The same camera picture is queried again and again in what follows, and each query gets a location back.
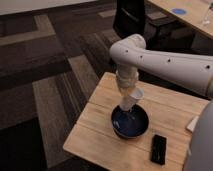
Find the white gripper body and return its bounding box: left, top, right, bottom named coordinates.
left=116, top=68, right=139, bottom=89

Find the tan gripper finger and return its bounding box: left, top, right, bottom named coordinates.
left=118, top=87, right=126, bottom=97

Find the blue round disc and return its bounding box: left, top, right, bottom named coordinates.
left=172, top=8, right=186, bottom=15

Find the white rectangular sponge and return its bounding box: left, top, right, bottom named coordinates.
left=186, top=116, right=199, bottom=132

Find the light wooden desk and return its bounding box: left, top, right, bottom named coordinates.
left=147, top=0, right=213, bottom=39

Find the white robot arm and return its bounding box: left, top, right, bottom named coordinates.
left=109, top=34, right=213, bottom=171

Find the black office chair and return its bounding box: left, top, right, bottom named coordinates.
left=113, top=0, right=175, bottom=44

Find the dark blue ceramic bowl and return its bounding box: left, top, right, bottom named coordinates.
left=111, top=105, right=149, bottom=139

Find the clear glass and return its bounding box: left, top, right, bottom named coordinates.
left=202, top=0, right=213, bottom=25

